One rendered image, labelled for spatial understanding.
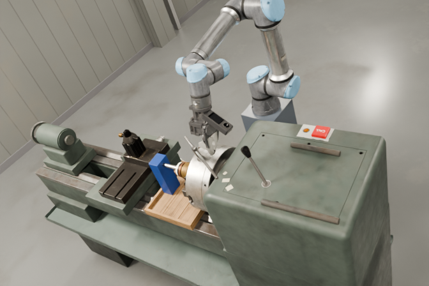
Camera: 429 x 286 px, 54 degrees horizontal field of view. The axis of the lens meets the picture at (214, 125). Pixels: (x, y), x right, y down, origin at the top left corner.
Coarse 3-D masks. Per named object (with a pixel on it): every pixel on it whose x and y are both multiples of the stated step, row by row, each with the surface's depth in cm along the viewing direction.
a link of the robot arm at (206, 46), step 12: (240, 0) 176; (228, 12) 177; (240, 12) 178; (216, 24) 174; (228, 24) 175; (204, 36) 171; (216, 36) 171; (204, 48) 168; (216, 48) 173; (180, 60) 167; (192, 60) 164; (180, 72) 167
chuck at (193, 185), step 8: (200, 152) 187; (192, 160) 185; (208, 160) 181; (192, 168) 183; (200, 168) 181; (192, 176) 182; (200, 176) 180; (192, 184) 182; (200, 184) 180; (192, 192) 183; (200, 192) 180; (200, 200) 182; (200, 208) 188
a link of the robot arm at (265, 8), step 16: (256, 0) 172; (272, 0) 169; (256, 16) 174; (272, 16) 170; (272, 32) 179; (272, 48) 184; (272, 64) 191; (288, 64) 194; (272, 80) 196; (288, 80) 194; (288, 96) 197
